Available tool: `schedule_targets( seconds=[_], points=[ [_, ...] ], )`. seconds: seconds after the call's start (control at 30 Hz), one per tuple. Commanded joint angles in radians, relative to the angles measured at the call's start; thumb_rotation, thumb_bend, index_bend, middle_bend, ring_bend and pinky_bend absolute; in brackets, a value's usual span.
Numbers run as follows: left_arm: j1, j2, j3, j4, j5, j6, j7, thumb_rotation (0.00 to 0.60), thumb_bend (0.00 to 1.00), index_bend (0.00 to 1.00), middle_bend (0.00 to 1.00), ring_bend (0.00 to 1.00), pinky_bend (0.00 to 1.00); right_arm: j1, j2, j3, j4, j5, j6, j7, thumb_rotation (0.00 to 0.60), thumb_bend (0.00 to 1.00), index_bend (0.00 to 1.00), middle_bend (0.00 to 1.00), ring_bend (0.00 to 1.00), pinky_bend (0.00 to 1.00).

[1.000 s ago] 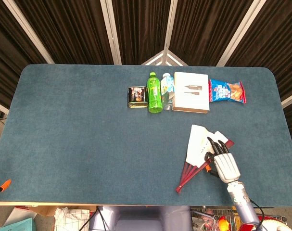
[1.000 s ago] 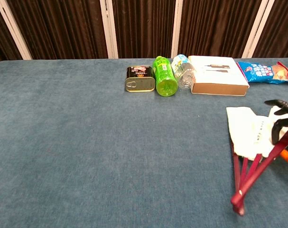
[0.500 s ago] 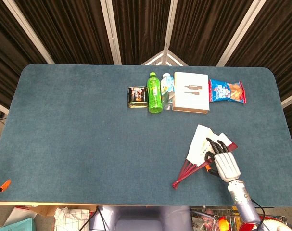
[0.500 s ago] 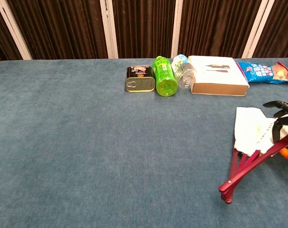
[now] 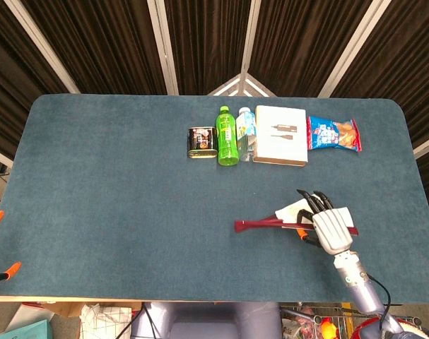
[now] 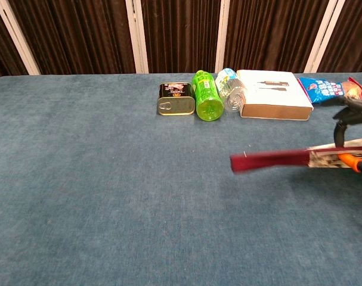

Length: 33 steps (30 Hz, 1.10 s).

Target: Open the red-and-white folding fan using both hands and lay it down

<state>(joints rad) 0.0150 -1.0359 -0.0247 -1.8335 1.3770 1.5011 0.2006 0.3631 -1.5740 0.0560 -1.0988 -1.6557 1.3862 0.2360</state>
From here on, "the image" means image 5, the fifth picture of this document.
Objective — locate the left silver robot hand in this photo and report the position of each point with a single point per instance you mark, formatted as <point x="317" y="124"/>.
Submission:
<point x="12" y="269"/>

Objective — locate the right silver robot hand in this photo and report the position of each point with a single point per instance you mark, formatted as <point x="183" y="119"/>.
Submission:
<point x="332" y="229"/>

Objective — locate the white red-ribbed folding fan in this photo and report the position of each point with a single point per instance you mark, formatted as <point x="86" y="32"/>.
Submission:
<point x="253" y="225"/>

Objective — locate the right purple-grey robot arm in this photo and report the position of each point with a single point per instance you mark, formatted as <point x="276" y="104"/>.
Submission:
<point x="362" y="289"/>

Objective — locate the teal cardboard box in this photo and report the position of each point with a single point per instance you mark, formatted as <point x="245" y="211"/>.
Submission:
<point x="27" y="332"/>

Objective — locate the brown cardboard box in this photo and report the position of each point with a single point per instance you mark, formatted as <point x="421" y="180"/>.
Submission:
<point x="69" y="308"/>

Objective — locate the blue red snack bag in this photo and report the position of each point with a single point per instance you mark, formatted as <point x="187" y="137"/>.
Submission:
<point x="332" y="134"/>

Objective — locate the orange yellow toy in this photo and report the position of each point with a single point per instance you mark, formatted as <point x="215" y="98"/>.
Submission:
<point x="329" y="328"/>

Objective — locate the red patterned bag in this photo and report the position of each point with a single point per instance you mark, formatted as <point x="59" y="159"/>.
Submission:
<point x="299" y="325"/>

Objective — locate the white checked cloth bag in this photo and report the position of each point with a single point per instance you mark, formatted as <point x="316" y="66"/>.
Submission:
<point x="104" y="323"/>

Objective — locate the white product box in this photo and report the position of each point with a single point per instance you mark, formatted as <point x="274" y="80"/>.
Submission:
<point x="280" y="136"/>

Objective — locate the clear bottle blue-white label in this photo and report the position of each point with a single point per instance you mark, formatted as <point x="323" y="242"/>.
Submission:
<point x="246" y="130"/>

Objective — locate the blue felt table cover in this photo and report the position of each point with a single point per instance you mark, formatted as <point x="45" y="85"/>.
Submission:
<point x="111" y="176"/>

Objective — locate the green tea bottle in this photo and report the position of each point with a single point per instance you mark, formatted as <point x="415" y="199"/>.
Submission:
<point x="227" y="137"/>

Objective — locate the purple-grey robot torso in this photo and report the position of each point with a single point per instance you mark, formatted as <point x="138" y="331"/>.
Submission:
<point x="207" y="321"/>

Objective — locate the black food can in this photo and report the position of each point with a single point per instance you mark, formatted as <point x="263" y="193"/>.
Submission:
<point x="201" y="143"/>

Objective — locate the dark brown pleated curtain panel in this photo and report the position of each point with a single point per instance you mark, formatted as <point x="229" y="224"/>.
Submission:
<point x="207" y="42"/>
<point x="299" y="42"/>
<point x="9" y="88"/>
<point x="101" y="46"/>
<point x="405" y="63"/>

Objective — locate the white partition frame post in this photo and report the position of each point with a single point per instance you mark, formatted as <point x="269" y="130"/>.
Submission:
<point x="355" y="46"/>
<point x="0" y="157"/>
<point x="428" y="146"/>
<point x="41" y="44"/>
<point x="163" y="46"/>

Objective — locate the white post with triangular foot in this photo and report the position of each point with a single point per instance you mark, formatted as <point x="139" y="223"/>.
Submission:
<point x="249" y="35"/>

